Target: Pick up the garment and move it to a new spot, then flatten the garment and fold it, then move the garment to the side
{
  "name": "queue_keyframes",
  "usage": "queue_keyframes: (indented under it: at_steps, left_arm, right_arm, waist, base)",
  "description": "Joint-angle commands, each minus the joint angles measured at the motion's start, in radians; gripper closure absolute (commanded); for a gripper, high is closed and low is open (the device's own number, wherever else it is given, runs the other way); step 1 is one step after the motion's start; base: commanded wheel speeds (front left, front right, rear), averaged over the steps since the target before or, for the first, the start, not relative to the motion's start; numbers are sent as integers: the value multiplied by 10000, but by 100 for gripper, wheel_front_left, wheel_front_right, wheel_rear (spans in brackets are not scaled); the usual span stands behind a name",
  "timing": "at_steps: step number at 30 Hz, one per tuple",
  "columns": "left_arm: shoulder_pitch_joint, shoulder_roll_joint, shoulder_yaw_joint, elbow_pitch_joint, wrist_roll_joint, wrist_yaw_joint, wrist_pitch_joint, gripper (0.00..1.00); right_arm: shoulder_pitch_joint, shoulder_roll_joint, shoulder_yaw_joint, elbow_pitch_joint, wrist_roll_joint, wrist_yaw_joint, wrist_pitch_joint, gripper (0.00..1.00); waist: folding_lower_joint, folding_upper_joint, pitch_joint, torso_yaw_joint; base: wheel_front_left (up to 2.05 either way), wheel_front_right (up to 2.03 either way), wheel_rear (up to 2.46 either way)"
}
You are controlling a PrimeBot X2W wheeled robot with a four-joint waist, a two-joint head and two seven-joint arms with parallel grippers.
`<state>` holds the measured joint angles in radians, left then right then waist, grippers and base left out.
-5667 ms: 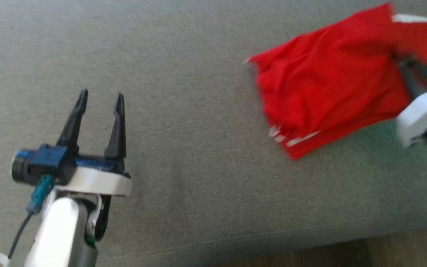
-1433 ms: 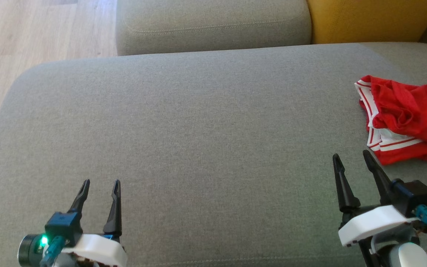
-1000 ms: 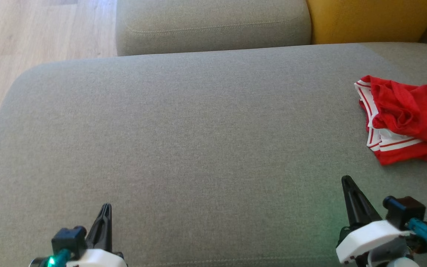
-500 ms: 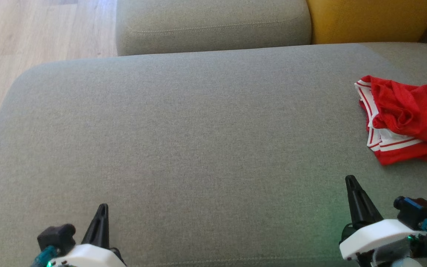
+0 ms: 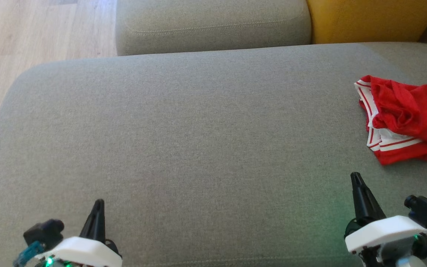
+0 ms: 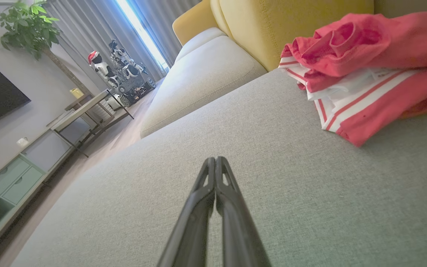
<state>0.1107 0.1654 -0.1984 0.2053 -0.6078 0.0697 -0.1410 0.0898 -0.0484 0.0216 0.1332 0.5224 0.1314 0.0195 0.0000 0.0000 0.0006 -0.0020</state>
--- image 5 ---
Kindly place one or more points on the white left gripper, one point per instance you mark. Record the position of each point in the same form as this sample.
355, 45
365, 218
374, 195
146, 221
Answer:
83, 254

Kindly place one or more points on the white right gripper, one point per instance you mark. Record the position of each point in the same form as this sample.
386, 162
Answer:
384, 233

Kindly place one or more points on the red basketball jersey white trim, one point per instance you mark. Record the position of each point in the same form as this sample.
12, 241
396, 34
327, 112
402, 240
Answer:
413, 107

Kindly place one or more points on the large grey sofa chaise cushion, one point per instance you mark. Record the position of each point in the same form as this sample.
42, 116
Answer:
198, 148

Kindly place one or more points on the wide yellow sofa backrest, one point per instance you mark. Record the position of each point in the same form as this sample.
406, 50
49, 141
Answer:
373, 18

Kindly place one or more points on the grey sofa seat cushion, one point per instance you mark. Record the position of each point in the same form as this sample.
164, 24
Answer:
213, 26

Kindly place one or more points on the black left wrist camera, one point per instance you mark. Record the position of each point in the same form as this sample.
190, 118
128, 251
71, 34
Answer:
45, 231

